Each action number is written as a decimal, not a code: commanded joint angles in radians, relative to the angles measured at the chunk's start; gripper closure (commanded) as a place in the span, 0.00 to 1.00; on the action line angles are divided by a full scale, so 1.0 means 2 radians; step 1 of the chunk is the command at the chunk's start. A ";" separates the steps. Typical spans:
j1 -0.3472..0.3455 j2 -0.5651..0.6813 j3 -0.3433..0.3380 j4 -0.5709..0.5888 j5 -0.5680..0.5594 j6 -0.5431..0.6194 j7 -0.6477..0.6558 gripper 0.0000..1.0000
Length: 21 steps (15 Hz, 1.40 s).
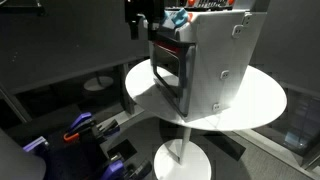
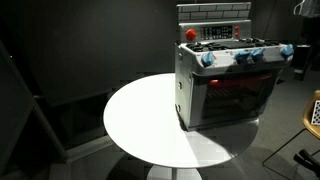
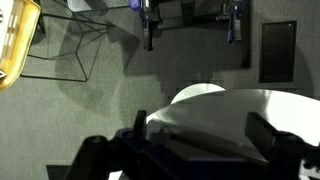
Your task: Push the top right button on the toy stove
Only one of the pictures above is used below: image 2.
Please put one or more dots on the dark slanted metal frame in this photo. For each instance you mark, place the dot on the dark slanted metal frame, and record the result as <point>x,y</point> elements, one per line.
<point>30,100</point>

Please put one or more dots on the grey toy stove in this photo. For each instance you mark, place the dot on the grey toy stove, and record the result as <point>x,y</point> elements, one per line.
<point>196,100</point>

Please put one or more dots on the black clamp object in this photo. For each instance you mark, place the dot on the black clamp object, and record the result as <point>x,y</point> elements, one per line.
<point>306,160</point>

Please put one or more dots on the dark low shelf unit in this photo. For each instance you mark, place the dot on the dark low shelf unit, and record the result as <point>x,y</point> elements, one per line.
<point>80,116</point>

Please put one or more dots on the blue stove knob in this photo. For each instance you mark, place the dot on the blue stove knob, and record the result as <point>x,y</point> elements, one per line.
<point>257,53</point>
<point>287,50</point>
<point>242,56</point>
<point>208,58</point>

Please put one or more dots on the black box on floor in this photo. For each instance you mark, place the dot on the black box on floor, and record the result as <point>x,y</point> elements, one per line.
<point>301,60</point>

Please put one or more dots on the white hanging object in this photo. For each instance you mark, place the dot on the white hanging object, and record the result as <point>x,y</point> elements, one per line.
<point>305,8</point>

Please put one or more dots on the round white pedestal table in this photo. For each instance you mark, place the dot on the round white pedestal table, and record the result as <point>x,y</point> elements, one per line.
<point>143,123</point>

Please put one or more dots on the black white checkerboard card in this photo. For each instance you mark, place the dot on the black white checkerboard card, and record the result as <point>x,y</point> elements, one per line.
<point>317,113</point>

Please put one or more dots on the small red stove button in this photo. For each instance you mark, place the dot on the small red stove button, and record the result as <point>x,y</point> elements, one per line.
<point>236,28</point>
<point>236,34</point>

